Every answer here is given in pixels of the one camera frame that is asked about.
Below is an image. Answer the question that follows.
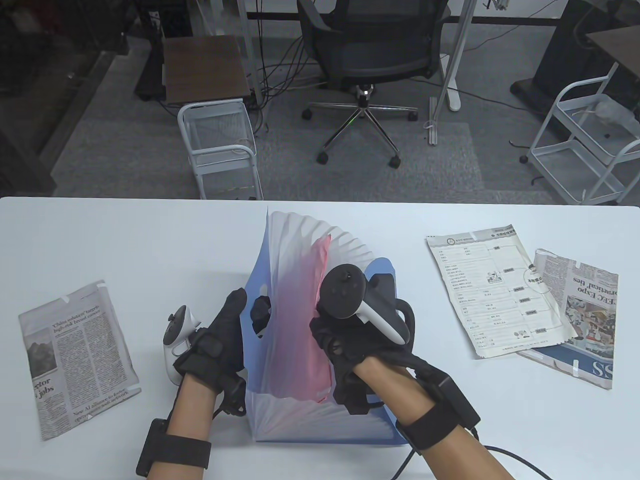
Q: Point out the person's left hand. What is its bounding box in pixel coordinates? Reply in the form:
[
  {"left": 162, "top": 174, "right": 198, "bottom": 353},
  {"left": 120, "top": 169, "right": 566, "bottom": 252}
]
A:
[{"left": 172, "top": 288, "right": 273, "bottom": 416}]

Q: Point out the person's right hand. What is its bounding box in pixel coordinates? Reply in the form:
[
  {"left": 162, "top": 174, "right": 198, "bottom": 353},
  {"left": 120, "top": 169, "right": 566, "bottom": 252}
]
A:
[{"left": 309, "top": 300, "right": 401, "bottom": 416}]

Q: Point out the pink paper material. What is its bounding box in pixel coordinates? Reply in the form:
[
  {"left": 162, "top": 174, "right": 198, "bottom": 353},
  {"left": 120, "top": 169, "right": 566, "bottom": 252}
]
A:
[{"left": 270, "top": 235, "right": 333, "bottom": 403}]

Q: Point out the blue accordion folder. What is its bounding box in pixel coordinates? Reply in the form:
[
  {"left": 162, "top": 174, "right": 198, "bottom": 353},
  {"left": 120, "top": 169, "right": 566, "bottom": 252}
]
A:
[{"left": 239, "top": 205, "right": 408, "bottom": 444}]

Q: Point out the newspaper material with mountain photo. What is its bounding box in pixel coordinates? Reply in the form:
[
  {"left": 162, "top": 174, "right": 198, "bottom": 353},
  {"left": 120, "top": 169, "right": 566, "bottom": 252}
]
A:
[{"left": 18, "top": 280, "right": 142, "bottom": 442}]

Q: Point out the printed flowchart paper material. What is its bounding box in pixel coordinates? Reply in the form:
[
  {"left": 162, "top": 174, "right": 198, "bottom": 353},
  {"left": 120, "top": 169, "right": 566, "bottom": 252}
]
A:
[{"left": 426, "top": 224, "right": 578, "bottom": 360}]

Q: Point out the newspaper material with blue banner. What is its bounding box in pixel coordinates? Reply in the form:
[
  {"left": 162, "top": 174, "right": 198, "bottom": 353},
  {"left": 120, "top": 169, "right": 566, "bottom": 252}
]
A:
[{"left": 517, "top": 248, "right": 620, "bottom": 391}]

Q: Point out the person's right forearm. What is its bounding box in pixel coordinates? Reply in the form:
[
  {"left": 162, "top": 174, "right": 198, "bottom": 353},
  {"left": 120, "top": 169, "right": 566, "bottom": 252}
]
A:
[{"left": 352, "top": 357, "right": 516, "bottom": 480}]

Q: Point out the person's left forearm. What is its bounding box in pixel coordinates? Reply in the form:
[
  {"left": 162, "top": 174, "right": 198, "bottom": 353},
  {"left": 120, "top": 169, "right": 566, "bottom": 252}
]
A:
[{"left": 150, "top": 372, "right": 221, "bottom": 480}]

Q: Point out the left white black controller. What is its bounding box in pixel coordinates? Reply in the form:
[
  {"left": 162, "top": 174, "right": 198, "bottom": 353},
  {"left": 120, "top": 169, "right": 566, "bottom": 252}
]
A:
[{"left": 162, "top": 305, "right": 201, "bottom": 386}]

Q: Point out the white black controller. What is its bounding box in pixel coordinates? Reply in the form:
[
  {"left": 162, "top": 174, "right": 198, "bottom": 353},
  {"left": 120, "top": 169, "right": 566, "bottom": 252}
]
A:
[
  {"left": 320, "top": 263, "right": 416, "bottom": 347},
  {"left": 162, "top": 305, "right": 201, "bottom": 386}
]

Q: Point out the right white black controller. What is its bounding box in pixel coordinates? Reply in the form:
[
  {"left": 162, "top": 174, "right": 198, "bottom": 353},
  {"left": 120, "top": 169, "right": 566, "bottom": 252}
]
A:
[{"left": 320, "top": 263, "right": 416, "bottom": 347}]

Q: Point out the brown wooden side table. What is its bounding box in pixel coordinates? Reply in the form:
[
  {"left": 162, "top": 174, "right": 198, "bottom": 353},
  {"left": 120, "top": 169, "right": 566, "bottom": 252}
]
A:
[{"left": 162, "top": 35, "right": 252, "bottom": 106}]

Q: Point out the black office chair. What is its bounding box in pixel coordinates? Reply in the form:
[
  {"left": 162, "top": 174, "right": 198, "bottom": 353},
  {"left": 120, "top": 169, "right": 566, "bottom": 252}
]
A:
[{"left": 296, "top": 0, "right": 451, "bottom": 169}]

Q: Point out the clear plastic bag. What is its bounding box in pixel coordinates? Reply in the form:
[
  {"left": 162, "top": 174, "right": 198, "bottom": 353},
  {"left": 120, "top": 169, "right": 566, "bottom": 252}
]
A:
[{"left": 592, "top": 97, "right": 640, "bottom": 133}]

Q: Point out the dark desk with brown top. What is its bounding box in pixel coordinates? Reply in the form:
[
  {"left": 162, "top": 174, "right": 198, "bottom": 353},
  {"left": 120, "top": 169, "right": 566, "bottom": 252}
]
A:
[{"left": 510, "top": 0, "right": 640, "bottom": 118}]

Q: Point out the left black wrist camera strap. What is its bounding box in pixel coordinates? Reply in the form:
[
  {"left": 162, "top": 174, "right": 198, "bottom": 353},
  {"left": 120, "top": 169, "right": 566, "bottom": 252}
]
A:
[{"left": 136, "top": 419, "right": 212, "bottom": 478}]

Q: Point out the small white wire cart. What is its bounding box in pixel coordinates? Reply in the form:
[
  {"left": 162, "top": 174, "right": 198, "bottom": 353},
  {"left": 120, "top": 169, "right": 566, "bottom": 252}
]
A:
[{"left": 177, "top": 98, "right": 264, "bottom": 201}]

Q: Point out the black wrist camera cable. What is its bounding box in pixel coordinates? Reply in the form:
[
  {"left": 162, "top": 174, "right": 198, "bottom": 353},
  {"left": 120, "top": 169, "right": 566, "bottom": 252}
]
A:
[{"left": 392, "top": 435, "right": 556, "bottom": 480}]

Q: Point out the bundle of black floor cables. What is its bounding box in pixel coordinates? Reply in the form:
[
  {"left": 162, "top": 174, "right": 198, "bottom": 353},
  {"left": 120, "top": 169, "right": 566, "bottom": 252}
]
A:
[{"left": 247, "top": 30, "right": 326, "bottom": 136}]

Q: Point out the large white wire cart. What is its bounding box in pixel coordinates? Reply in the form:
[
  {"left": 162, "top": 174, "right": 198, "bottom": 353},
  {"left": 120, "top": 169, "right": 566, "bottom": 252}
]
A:
[{"left": 519, "top": 62, "right": 640, "bottom": 206}]

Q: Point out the white desk frame leg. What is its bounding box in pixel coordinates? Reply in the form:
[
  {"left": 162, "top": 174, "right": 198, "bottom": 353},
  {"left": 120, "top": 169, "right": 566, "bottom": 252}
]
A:
[{"left": 429, "top": 0, "right": 478, "bottom": 112}]

